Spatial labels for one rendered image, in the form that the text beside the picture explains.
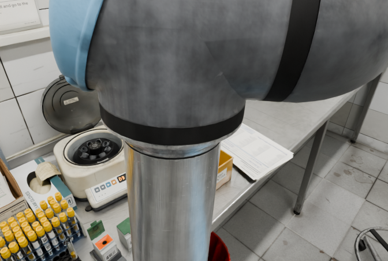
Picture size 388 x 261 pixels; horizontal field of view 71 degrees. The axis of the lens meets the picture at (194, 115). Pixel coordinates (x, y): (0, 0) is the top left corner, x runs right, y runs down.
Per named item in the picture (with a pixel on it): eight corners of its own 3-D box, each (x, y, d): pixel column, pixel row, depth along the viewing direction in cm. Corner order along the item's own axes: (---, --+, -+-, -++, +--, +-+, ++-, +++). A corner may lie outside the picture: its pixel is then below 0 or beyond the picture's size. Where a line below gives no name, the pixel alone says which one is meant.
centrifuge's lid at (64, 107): (32, 82, 86) (28, 77, 92) (55, 149, 97) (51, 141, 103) (99, 67, 97) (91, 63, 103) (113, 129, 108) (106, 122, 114)
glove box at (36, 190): (43, 230, 79) (32, 208, 74) (15, 186, 93) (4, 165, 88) (83, 205, 86) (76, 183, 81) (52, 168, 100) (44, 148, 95)
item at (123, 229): (129, 252, 73) (126, 237, 70) (119, 241, 76) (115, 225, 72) (141, 242, 76) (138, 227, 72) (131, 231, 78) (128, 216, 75)
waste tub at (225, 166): (205, 200, 88) (205, 177, 83) (178, 178, 96) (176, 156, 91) (232, 179, 96) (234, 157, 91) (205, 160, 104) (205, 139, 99)
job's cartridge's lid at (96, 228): (86, 228, 65) (85, 227, 66) (92, 241, 68) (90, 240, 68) (101, 217, 68) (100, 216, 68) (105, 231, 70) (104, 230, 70)
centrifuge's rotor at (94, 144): (83, 183, 87) (78, 166, 83) (69, 157, 97) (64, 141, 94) (128, 163, 95) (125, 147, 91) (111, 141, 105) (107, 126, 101)
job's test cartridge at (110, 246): (105, 268, 68) (101, 253, 65) (96, 255, 71) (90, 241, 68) (119, 256, 71) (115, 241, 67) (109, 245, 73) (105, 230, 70)
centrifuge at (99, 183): (82, 220, 82) (73, 191, 75) (56, 165, 102) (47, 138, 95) (153, 184, 94) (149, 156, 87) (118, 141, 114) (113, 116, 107)
